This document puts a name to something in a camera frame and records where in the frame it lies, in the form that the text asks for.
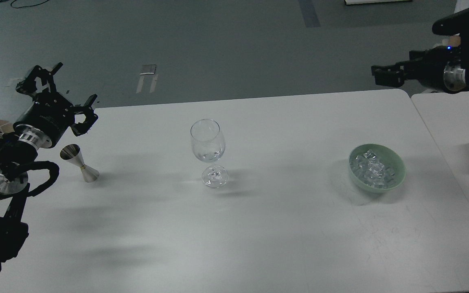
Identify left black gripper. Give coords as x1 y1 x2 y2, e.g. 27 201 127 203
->
13 62 99 149

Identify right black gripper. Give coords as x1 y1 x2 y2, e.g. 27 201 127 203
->
371 48 467 94

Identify steel double jigger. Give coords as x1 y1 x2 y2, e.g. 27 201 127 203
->
60 144 99 182

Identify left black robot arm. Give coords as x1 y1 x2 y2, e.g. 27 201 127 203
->
0 63 98 272

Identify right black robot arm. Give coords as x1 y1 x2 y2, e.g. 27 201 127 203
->
371 8 469 94

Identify pile of ice cubes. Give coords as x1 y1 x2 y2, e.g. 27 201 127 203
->
349 149 396 189

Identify clear wine glass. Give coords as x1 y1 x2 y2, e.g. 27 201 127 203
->
190 118 228 188

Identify person in white shirt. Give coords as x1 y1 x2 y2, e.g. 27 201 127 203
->
441 0 469 48

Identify green bowl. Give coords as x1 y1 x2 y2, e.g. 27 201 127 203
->
346 144 406 194

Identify black cables on floor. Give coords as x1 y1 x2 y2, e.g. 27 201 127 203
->
0 0 52 16

